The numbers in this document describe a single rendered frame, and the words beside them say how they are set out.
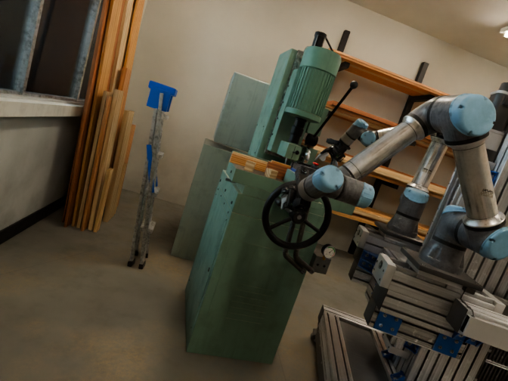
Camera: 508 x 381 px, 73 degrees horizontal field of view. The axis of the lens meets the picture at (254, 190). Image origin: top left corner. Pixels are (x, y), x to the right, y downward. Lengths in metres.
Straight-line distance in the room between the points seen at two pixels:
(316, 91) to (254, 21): 2.53
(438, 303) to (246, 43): 3.24
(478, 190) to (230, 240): 0.95
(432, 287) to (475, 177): 0.44
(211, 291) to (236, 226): 0.33
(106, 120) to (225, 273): 1.49
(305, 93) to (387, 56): 2.90
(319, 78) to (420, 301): 0.99
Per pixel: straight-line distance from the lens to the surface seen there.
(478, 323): 1.39
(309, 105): 1.61
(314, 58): 1.64
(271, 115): 1.82
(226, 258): 1.57
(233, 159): 1.61
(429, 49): 4.70
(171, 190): 4.04
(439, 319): 1.49
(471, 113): 1.14
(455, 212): 1.41
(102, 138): 2.65
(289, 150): 1.62
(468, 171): 1.22
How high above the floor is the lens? 1.08
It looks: 9 degrees down
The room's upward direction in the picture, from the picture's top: 18 degrees clockwise
